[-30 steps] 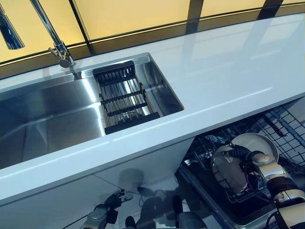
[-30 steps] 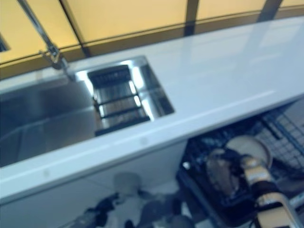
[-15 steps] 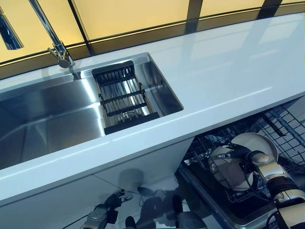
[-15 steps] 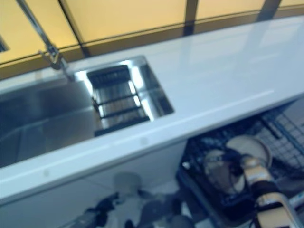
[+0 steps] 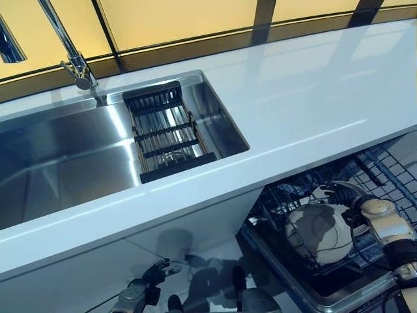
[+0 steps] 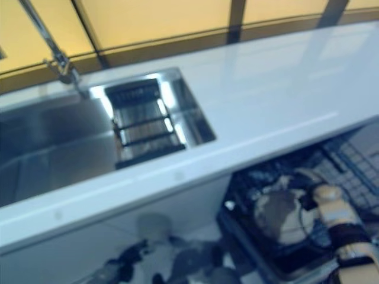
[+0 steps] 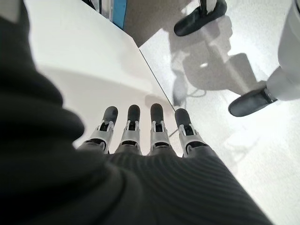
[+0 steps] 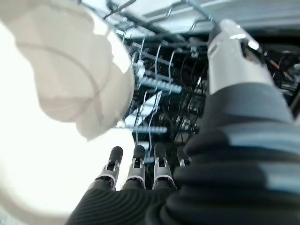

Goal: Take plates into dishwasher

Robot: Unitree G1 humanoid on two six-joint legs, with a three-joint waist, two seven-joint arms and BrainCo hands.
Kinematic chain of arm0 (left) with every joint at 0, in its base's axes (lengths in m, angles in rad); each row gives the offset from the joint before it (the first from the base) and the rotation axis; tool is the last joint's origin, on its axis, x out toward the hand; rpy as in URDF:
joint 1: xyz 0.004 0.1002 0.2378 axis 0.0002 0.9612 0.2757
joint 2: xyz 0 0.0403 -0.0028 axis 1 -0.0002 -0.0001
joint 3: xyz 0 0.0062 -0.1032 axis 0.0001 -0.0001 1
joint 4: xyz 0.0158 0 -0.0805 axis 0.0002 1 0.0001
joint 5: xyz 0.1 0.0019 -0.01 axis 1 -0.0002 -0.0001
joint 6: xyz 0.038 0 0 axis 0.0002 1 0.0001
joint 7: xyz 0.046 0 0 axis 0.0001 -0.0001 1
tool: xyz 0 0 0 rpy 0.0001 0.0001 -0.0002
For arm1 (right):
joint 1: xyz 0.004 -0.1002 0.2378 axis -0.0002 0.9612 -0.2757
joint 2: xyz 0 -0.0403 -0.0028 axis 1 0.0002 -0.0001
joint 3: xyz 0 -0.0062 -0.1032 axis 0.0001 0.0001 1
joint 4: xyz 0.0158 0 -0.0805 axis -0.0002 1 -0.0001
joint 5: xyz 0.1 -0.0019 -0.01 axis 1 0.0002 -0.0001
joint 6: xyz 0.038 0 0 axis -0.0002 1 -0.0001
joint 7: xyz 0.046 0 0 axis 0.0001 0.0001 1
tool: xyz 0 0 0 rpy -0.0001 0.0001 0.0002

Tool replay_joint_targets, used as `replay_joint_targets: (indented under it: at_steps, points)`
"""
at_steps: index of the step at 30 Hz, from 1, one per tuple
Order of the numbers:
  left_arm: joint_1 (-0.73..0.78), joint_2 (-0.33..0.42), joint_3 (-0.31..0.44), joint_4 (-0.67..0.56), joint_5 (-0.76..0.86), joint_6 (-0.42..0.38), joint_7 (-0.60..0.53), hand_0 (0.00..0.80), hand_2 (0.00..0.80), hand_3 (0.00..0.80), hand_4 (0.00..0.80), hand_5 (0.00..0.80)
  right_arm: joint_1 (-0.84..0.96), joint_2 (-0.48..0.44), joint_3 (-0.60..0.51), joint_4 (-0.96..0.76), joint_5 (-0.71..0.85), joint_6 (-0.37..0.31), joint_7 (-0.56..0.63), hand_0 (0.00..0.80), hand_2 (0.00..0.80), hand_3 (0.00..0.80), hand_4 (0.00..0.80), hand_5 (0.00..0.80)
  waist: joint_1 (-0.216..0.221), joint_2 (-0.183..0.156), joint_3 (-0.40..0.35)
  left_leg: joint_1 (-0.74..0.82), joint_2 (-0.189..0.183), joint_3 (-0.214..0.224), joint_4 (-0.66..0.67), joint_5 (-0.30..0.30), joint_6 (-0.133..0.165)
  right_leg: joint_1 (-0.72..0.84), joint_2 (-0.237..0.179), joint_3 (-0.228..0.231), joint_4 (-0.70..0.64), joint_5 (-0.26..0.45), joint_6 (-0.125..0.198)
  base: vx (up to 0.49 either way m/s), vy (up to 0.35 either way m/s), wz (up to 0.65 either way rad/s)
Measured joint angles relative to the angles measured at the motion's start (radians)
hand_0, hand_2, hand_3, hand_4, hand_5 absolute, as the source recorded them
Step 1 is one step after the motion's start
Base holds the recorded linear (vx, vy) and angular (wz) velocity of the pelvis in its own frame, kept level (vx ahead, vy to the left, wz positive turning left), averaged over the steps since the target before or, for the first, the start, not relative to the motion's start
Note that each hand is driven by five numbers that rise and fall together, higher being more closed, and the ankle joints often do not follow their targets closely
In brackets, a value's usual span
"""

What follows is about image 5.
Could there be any dark left robot hand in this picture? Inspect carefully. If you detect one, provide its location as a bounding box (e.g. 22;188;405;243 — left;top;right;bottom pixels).
140;258;182;288

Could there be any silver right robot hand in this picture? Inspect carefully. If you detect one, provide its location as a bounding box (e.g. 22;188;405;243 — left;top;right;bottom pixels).
317;183;363;211

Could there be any beige round ceramic plate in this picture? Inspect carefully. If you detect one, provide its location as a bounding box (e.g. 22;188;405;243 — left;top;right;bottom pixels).
309;181;364;209
284;201;355;265

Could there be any open dishwasher door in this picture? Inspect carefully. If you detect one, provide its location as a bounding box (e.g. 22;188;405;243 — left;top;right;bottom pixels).
236;224;411;313

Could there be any black robot left foot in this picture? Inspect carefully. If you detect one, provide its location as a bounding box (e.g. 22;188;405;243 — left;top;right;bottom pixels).
167;294;184;313

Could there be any stainless steel kitchen sink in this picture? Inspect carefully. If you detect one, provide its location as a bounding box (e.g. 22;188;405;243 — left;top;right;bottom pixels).
0;69;251;231

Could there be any black sink dish rack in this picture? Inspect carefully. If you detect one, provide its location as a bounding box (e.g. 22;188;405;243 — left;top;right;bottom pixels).
121;80;216;185

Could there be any chrome kitchen faucet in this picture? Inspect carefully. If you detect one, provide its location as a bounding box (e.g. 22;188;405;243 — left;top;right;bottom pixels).
0;0;100;91

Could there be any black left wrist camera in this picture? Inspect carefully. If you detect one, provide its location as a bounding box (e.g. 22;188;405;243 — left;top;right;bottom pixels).
145;286;162;306

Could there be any black wire dishwasher rack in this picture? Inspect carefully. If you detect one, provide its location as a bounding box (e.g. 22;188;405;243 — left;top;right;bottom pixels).
249;145;417;276

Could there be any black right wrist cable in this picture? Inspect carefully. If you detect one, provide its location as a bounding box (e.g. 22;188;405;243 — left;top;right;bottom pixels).
348;208;397;271

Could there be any yellow window with dark frame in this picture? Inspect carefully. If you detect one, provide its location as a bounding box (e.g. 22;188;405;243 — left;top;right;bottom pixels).
0;0;417;86

